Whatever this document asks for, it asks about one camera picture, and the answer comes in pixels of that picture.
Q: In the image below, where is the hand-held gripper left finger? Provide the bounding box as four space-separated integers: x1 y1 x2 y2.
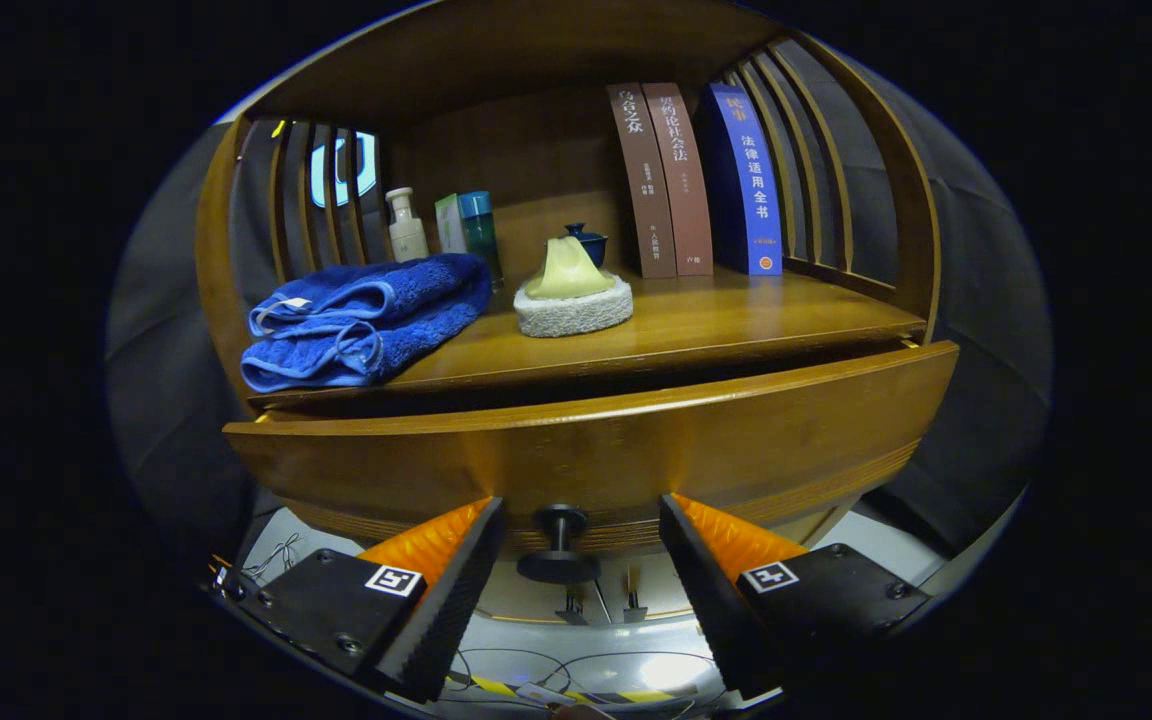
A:
221 497 507 704

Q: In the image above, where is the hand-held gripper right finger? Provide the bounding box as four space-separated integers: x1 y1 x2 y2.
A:
658 493 937 701

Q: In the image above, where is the wooden drawer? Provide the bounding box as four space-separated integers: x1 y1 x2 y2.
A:
223 340 961 586

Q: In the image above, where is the wooden cabinet door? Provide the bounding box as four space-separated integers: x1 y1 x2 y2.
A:
481 580 602 623
596 560 702 621

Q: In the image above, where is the wooden countertop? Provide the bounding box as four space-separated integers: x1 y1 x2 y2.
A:
248 265 927 406

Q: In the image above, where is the wooden cabinet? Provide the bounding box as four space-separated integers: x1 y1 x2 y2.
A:
194 0 942 626

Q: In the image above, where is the yellow black striped tape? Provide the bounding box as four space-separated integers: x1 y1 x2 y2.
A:
446 675 697 703

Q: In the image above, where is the blue folded towel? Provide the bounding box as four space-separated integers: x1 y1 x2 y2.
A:
240 252 493 393

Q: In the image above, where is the white pump bottle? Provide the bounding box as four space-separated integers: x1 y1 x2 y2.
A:
385 187 430 263

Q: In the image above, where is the white green tube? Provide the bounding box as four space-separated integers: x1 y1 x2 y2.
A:
435 193 469 254

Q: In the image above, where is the teal capped bottle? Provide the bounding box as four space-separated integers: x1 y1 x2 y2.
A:
458 191 504 286

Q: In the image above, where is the blue lidded teacup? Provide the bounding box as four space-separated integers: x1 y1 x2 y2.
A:
564 222 609 269

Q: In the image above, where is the reddish brown book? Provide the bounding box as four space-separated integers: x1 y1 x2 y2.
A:
642 82 715 278

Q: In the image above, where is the dark brown book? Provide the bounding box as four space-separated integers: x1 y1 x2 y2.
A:
606 83 678 280

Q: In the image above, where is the blue book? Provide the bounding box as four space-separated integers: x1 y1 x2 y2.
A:
701 82 784 277

